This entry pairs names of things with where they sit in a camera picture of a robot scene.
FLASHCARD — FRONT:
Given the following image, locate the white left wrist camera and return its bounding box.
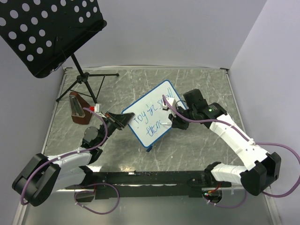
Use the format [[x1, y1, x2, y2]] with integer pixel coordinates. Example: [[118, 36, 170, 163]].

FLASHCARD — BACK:
[[89, 104, 101, 114]]

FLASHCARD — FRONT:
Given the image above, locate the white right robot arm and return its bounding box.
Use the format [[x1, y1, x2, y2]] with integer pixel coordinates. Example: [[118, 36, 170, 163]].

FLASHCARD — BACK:
[[163, 89, 281, 196]]

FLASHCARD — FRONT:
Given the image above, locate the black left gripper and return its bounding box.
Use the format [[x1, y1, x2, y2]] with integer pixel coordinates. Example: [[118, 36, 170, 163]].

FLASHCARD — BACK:
[[97, 111, 134, 146]]

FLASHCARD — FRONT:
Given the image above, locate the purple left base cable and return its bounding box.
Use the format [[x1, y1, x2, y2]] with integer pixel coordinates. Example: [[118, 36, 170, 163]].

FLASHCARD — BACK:
[[74, 184, 120, 214]]

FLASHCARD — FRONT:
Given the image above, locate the brown wooden metronome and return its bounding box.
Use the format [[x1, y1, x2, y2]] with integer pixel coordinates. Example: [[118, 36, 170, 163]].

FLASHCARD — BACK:
[[69, 91, 92, 125]]

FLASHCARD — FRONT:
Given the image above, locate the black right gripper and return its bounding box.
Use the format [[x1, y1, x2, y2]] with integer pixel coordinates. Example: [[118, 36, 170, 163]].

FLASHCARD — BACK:
[[169, 105, 197, 130]]

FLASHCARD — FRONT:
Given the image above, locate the black perforated music stand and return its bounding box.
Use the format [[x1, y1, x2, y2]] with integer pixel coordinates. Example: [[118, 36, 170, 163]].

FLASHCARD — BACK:
[[0, 0, 107, 103]]

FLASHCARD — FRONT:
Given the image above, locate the blue framed whiteboard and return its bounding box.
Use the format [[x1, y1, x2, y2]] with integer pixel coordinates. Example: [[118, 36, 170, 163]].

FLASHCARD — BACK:
[[121, 80, 186, 149]]

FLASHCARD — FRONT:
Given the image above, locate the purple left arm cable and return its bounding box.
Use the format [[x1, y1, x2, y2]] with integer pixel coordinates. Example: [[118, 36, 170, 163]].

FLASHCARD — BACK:
[[20, 107, 108, 206]]

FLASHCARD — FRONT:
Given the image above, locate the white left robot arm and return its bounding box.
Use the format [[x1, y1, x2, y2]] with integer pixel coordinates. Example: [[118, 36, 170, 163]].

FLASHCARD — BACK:
[[12, 112, 135, 206]]

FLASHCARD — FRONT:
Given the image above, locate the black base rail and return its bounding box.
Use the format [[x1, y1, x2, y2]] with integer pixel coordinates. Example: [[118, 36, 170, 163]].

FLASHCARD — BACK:
[[67, 171, 232, 200]]

